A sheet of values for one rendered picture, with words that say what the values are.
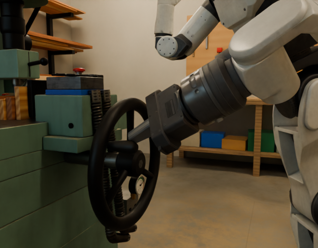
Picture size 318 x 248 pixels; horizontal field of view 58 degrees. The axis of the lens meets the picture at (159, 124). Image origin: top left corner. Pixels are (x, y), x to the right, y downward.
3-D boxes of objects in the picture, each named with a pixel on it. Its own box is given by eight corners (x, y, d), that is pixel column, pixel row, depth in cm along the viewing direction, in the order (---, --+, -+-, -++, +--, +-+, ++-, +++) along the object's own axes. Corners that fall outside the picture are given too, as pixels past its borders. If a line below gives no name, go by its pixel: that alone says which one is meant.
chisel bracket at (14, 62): (18, 83, 70) (16, 48, 69) (-20, 84, 76) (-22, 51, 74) (42, 84, 77) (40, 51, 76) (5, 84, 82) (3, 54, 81)
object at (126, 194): (128, 223, 93) (127, 200, 92) (96, 217, 97) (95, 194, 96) (140, 213, 100) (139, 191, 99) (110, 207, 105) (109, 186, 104)
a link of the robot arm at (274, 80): (239, 130, 46) (310, 96, 42) (206, 91, 40) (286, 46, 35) (225, 85, 54) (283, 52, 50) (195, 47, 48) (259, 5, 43)
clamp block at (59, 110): (81, 138, 60) (80, 95, 59) (34, 134, 66) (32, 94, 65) (118, 129, 74) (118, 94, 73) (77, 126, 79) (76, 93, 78)
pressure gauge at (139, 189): (136, 203, 91) (136, 178, 90) (126, 201, 93) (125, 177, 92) (144, 196, 97) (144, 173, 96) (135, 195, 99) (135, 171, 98)
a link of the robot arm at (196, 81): (179, 163, 50) (241, 134, 45) (145, 143, 44) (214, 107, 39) (168, 108, 58) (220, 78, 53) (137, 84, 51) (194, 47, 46)
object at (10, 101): (12, 120, 67) (11, 97, 67) (7, 119, 68) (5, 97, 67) (68, 113, 85) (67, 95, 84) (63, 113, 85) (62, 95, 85)
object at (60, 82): (80, 95, 61) (79, 68, 60) (42, 94, 65) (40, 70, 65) (114, 94, 73) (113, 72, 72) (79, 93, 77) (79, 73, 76)
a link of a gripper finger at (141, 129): (125, 135, 52) (152, 119, 49) (137, 141, 54) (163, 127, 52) (126, 142, 51) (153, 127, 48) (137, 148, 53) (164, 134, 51)
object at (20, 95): (20, 120, 68) (18, 86, 67) (15, 119, 68) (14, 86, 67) (79, 112, 87) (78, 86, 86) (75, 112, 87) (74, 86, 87)
